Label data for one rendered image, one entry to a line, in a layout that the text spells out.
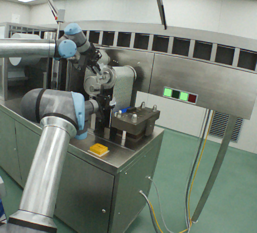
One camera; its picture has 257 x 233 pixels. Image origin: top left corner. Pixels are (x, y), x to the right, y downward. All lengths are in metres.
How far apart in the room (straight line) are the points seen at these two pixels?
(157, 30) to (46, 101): 1.02
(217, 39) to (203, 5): 2.57
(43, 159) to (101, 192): 0.67
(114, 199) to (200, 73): 0.94
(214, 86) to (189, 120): 2.56
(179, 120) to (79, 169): 2.96
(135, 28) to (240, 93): 0.88
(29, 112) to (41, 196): 0.27
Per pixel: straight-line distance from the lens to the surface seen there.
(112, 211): 1.16
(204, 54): 1.38
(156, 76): 1.38
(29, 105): 0.61
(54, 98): 0.58
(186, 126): 3.85
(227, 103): 1.30
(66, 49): 0.77
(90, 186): 1.16
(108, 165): 0.94
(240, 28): 3.71
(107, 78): 1.15
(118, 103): 1.25
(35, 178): 0.48
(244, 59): 1.37
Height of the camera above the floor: 1.41
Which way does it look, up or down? 15 degrees down
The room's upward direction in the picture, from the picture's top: 8 degrees clockwise
